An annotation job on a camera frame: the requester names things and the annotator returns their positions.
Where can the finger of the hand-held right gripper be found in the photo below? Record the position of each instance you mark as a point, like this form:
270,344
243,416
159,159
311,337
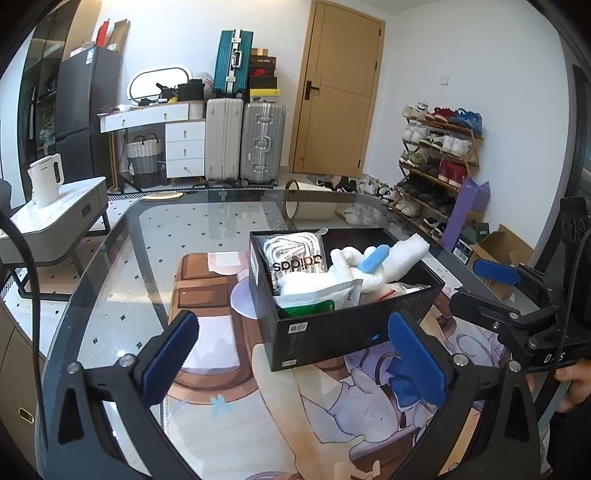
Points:
496,272
485,311

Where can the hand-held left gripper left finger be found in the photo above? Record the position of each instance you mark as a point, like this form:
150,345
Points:
168,357

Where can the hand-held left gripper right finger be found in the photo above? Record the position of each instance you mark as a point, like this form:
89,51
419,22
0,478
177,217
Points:
418,364

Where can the red and clear snack packet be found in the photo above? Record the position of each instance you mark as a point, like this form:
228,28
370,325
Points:
406,289

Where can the white foam piece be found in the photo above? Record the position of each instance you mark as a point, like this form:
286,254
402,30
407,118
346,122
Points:
408,256

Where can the black cardboard box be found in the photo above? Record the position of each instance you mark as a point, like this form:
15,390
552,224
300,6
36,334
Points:
323,332

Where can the large green medicine packet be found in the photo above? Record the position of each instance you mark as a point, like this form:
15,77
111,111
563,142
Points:
314,295

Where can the clear printed plastic bag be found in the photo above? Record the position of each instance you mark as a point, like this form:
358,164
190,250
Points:
295,267

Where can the person's right hand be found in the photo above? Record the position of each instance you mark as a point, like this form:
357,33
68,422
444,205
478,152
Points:
575,383

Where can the brown cardboard box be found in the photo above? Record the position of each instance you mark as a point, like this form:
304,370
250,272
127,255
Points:
508,247

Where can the shoe rack with shoes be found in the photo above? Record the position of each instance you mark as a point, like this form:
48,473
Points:
438,161

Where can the printed cartoon table mat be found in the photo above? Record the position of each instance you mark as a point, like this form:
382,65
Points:
300,415

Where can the group of shoes on floor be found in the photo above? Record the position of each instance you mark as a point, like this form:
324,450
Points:
364,198

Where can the white and grey side table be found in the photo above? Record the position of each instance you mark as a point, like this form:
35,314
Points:
55,221

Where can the white trash bin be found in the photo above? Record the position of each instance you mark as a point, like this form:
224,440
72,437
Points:
309,203

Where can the woven laundry basket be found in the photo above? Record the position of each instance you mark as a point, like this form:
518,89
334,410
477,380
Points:
142,161

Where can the white dressing table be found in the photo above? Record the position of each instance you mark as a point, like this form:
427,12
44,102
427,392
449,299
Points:
184,147

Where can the white electric kettle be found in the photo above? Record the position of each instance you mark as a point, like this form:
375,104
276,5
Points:
44,182

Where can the white suitcase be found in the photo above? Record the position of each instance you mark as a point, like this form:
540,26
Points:
224,138

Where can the silver suitcase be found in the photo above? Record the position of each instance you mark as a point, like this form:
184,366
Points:
263,143

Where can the brown wooden door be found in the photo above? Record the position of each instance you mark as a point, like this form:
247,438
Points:
337,92

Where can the black refrigerator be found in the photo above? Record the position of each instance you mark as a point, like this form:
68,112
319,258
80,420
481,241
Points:
87,115

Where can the black bag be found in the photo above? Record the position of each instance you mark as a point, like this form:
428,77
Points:
191,91

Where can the oval white mirror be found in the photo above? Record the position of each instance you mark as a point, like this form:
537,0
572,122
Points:
157,83

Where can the stack of shoe boxes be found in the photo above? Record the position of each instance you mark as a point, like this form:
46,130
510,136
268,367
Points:
263,74

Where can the teal suitcase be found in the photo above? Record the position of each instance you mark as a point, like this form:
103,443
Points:
231,64

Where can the dark glass cabinet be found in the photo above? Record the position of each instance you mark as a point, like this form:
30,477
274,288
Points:
44,69

